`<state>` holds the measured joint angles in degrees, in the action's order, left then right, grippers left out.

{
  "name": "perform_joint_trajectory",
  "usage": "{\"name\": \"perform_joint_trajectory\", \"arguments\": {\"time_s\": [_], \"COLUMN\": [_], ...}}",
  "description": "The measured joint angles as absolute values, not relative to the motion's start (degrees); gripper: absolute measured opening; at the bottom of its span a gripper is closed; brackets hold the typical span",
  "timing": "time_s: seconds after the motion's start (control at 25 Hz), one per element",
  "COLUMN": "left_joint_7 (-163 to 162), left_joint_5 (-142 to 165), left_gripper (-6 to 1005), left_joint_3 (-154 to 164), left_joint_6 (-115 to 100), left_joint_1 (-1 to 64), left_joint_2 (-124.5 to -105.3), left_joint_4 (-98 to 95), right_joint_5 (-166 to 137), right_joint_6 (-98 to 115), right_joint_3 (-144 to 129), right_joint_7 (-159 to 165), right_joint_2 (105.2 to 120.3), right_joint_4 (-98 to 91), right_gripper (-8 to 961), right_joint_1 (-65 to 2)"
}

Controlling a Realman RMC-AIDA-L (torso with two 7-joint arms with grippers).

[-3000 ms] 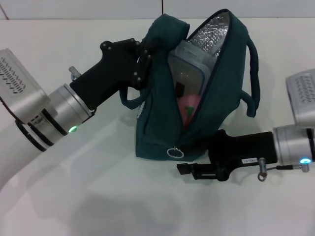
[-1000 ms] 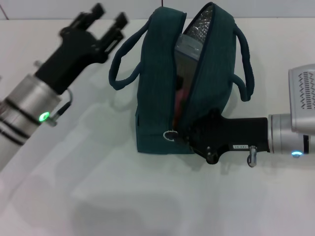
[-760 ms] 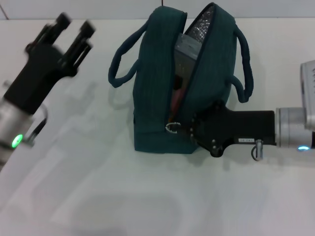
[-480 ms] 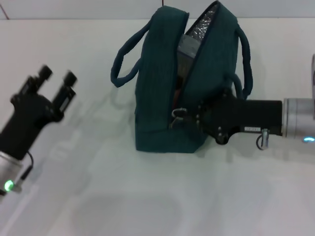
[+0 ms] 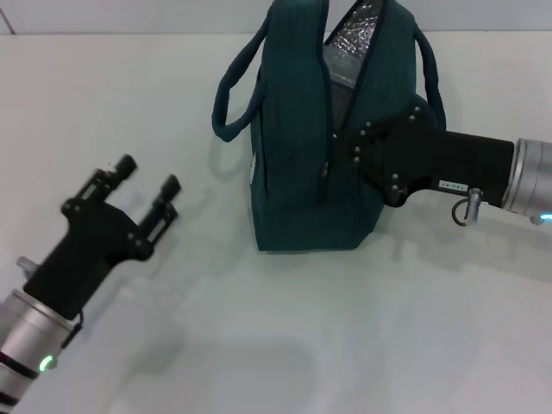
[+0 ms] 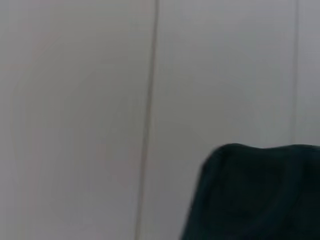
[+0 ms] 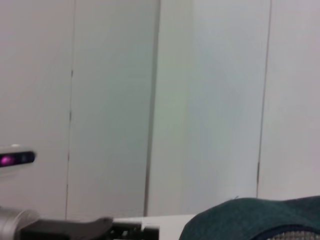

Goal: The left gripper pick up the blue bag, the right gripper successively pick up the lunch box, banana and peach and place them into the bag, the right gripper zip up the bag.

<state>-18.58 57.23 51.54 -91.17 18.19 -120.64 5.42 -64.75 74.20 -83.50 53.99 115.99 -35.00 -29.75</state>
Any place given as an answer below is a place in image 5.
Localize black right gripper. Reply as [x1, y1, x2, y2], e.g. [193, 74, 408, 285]
[347, 104, 516, 207]

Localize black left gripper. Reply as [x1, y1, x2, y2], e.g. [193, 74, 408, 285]
[22, 153, 183, 323]

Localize dark teal insulated lunch bag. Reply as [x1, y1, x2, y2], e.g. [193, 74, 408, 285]
[211, 0, 446, 254]

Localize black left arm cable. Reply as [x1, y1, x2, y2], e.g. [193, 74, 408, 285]
[60, 309, 86, 351]

